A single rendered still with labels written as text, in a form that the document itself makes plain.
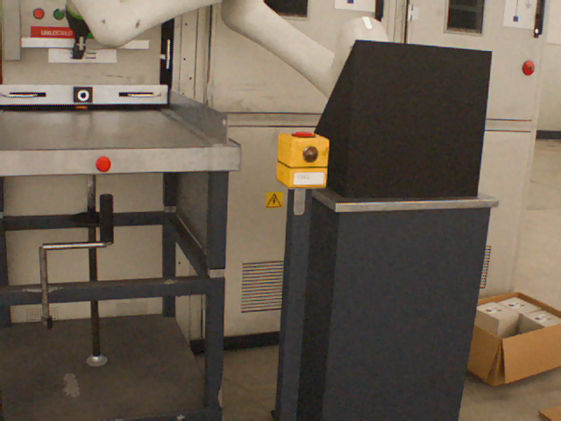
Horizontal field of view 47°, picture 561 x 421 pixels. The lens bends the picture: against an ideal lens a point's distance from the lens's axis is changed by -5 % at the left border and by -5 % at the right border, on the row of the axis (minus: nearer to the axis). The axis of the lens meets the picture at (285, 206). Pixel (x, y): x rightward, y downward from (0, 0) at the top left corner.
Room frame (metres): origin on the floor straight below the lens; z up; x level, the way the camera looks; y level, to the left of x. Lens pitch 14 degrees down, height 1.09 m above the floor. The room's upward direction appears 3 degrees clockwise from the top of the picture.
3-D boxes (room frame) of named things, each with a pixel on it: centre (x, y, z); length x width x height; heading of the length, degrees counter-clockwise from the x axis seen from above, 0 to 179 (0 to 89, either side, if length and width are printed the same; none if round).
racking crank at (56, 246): (1.35, 0.45, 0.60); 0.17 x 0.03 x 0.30; 111
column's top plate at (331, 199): (1.64, -0.26, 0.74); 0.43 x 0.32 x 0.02; 109
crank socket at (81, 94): (2.04, 0.64, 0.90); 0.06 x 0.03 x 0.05; 111
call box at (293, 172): (1.35, -0.03, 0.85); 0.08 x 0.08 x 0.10; 21
